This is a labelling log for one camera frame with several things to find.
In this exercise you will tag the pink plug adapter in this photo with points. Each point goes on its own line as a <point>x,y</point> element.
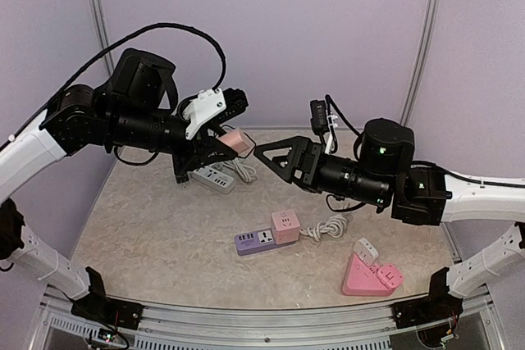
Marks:
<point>390,276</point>

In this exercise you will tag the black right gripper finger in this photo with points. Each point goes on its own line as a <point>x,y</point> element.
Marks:
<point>283,166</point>
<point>289,148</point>

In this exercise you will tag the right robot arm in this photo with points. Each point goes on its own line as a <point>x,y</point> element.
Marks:
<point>383,173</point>

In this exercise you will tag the pink triangular power strip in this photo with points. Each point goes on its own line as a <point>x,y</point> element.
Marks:
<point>361,280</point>

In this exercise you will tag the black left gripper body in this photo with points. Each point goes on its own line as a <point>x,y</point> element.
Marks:
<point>184,162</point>

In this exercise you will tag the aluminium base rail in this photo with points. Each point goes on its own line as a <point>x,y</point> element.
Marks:
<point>362,326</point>

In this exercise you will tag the white power strip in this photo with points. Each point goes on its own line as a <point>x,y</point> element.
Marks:
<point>214,179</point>

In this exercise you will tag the purple power strip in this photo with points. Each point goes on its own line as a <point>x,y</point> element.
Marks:
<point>255,242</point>

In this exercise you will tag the aluminium frame post right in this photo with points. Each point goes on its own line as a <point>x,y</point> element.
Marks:
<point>424,45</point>

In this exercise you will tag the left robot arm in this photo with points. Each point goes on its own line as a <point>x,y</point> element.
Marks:
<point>137,107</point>

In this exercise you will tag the white plug adapter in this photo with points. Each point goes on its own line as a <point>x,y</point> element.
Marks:
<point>365,251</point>

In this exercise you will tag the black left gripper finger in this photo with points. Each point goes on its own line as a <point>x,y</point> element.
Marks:
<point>214,134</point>
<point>212,156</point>

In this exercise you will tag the pink cube socket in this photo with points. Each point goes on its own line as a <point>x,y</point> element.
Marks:
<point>285,226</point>

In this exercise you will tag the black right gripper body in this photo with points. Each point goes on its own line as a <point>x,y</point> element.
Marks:
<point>310,180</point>

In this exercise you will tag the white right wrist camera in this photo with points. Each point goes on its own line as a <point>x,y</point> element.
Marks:
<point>323,125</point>

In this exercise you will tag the aluminium frame post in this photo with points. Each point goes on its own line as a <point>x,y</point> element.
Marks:
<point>424,45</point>
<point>96,8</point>

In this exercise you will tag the aluminium frame post left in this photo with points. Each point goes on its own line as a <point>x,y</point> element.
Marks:
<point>96,8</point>

